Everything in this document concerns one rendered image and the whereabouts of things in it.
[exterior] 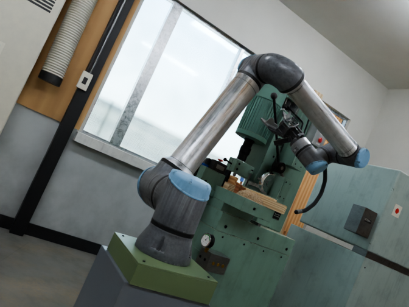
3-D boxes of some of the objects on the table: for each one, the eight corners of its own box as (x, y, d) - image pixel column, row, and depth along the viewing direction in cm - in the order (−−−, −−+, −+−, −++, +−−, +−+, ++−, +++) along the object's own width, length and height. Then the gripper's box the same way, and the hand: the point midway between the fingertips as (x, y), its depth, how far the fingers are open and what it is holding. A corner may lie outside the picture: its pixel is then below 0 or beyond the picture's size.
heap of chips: (233, 192, 178) (236, 184, 178) (252, 201, 186) (255, 194, 187) (245, 197, 171) (249, 189, 171) (265, 206, 179) (268, 199, 179)
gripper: (316, 130, 182) (291, 101, 191) (286, 141, 172) (262, 109, 181) (308, 142, 189) (284, 112, 197) (279, 152, 179) (255, 122, 187)
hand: (271, 115), depth 191 cm, fingers open, 14 cm apart
